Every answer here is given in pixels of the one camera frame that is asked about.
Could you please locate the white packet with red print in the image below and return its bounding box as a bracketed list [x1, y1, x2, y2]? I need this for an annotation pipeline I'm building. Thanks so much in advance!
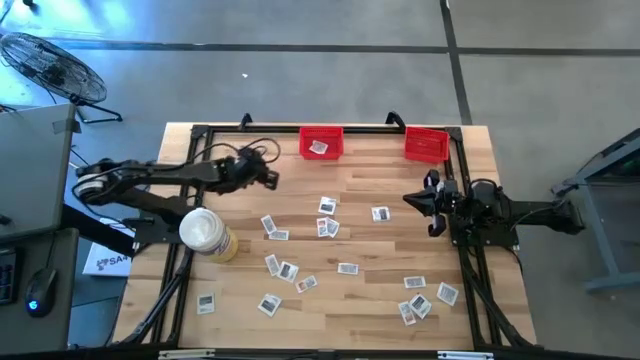
[294, 274, 319, 294]

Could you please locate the black floor fan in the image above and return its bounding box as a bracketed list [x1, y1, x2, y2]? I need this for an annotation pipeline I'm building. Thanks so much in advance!
[0, 31, 124, 125]

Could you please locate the white printed cardboard box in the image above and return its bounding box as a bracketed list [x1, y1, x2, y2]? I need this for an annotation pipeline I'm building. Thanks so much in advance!
[81, 216, 134, 278]

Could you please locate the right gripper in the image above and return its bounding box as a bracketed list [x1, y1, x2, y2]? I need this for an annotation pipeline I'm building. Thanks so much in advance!
[402, 168, 464, 238]

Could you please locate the yellow disinfecting wipes canister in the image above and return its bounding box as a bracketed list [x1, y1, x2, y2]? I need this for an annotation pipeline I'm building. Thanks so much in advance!
[178, 207, 240, 264]

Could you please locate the dark grey desk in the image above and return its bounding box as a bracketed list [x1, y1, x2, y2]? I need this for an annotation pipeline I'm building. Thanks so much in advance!
[0, 228, 80, 355]

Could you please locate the black left camera cable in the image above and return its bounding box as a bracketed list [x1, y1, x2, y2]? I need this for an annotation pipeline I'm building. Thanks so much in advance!
[214, 137, 282, 166]

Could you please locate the silver metal bracket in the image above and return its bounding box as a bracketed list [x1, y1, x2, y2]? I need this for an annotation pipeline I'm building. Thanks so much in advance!
[158, 349, 217, 360]
[436, 350, 495, 360]

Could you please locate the red plastic basket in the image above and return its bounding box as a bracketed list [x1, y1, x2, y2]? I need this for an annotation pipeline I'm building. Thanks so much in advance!
[298, 125, 345, 161]
[403, 126, 451, 165]

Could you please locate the black desk beam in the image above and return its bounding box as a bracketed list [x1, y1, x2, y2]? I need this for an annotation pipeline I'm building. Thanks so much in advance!
[60, 203, 137, 257]

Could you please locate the black computer mouse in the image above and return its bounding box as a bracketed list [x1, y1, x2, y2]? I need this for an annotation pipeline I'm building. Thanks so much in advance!
[24, 267, 59, 319]

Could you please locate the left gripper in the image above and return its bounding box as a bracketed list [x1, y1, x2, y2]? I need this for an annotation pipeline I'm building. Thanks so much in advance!
[219, 155, 281, 195]

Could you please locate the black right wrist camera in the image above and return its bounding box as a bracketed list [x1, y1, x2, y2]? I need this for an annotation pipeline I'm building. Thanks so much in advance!
[435, 178, 459, 200]

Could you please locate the black keyboard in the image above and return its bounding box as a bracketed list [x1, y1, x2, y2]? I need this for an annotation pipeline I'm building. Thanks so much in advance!
[0, 248, 19, 307]

